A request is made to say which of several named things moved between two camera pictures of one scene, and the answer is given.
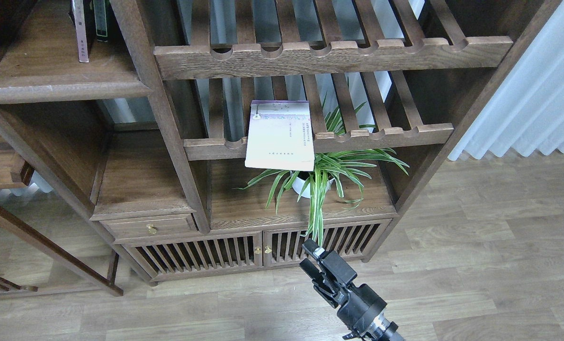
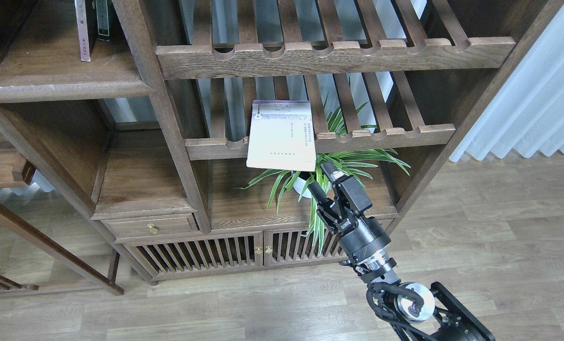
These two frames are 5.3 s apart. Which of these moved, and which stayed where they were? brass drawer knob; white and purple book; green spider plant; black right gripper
Moved: black right gripper
Stayed: green spider plant; white and purple book; brass drawer knob
